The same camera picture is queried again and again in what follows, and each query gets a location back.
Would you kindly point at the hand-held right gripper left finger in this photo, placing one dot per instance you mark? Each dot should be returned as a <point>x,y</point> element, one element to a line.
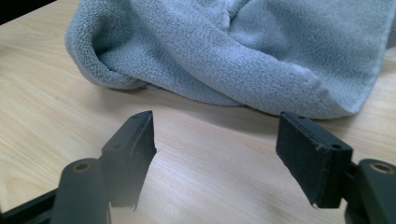
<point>130,155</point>

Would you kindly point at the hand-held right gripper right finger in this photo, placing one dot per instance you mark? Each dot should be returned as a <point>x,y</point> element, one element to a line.
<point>314,155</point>

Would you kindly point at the light blue towel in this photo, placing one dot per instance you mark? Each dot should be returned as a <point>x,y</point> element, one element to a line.
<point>236,53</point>

